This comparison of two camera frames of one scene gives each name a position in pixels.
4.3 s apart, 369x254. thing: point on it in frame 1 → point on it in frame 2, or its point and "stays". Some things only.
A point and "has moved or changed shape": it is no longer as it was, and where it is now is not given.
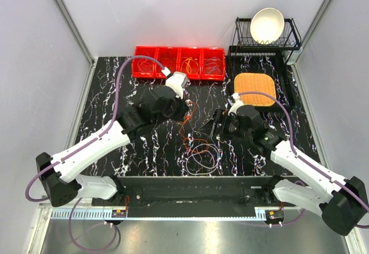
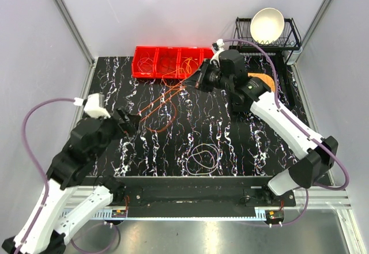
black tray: (270, 62) stays
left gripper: (183, 108) → (130, 121)
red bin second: (170, 57) stays
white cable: (204, 159) stays
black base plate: (193, 192) stays
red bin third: (189, 60) stays
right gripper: (221, 118) → (194, 79)
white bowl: (267, 26) stays
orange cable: (192, 139) has moved or changed shape
